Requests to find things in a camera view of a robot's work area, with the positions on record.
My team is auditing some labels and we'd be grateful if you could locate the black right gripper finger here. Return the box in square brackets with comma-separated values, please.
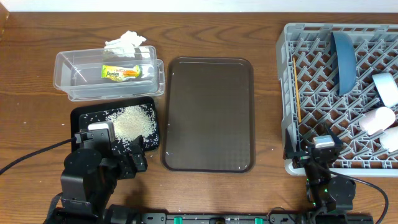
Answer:
[323, 123, 343, 147]
[283, 128, 295, 159]

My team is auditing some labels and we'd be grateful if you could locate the white cup pink inside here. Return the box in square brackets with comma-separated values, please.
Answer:
[359, 106, 396, 135]

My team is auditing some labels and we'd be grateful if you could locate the white cup green inside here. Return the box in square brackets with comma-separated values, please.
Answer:
[379, 127, 398, 152]

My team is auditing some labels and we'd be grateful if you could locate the wooden chopstick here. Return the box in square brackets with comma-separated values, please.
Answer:
[292, 56, 302, 123]

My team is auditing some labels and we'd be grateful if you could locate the light blue small bowl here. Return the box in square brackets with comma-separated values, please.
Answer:
[372, 73, 398, 108]

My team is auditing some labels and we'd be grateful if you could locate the dark blue plate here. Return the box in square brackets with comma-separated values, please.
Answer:
[331, 31, 356, 96]

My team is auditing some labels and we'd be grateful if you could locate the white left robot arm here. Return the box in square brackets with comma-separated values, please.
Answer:
[44, 130, 147, 223]

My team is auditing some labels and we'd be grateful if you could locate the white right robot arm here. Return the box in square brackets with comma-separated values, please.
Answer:
[284, 124, 356, 223]

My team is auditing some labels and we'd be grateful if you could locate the grey dishwasher rack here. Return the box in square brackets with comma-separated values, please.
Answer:
[276, 23, 397, 177]

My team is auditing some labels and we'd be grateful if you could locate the white rice pile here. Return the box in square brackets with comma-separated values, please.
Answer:
[80, 104, 158, 153]

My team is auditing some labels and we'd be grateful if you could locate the black tray bin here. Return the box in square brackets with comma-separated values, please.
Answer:
[70, 96, 160, 151]

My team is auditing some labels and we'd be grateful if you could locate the brown serving tray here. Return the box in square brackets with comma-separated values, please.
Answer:
[161, 57, 255, 174]

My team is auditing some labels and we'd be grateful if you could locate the yellow snack wrapper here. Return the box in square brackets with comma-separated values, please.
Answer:
[101, 65, 141, 82]

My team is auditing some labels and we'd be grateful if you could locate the clear plastic bin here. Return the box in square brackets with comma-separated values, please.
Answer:
[53, 45, 165, 101]

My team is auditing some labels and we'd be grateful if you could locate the crumpled white tissue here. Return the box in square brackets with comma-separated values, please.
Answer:
[104, 30, 147, 57]

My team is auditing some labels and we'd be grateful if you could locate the black rail with green clamps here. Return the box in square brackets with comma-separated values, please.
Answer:
[137, 207, 374, 224]

